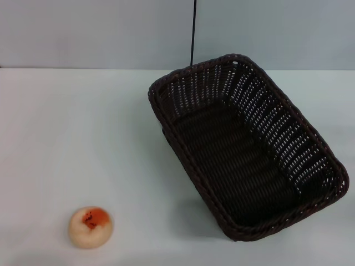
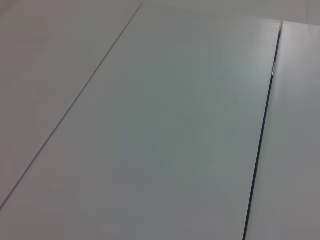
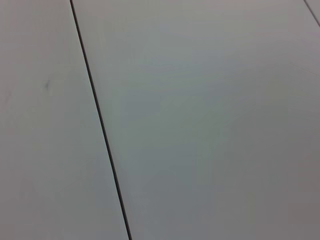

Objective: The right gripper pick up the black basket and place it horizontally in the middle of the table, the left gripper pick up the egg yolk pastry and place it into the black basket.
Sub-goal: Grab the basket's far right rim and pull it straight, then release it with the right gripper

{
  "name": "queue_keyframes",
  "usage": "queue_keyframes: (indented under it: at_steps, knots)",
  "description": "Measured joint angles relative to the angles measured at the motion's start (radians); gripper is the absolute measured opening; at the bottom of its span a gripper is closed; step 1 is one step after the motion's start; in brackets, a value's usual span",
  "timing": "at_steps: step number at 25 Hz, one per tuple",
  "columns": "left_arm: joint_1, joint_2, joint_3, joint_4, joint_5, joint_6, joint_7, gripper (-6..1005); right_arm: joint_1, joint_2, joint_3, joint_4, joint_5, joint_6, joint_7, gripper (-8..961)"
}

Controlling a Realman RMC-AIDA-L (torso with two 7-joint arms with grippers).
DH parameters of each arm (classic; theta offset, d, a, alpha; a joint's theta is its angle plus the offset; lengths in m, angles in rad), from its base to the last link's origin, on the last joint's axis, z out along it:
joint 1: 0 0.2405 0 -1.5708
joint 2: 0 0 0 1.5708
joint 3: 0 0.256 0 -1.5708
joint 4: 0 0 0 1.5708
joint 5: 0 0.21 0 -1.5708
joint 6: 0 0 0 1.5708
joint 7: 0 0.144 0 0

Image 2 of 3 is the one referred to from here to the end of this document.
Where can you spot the small metal seam clip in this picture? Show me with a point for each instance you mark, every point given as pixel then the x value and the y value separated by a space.
pixel 273 69

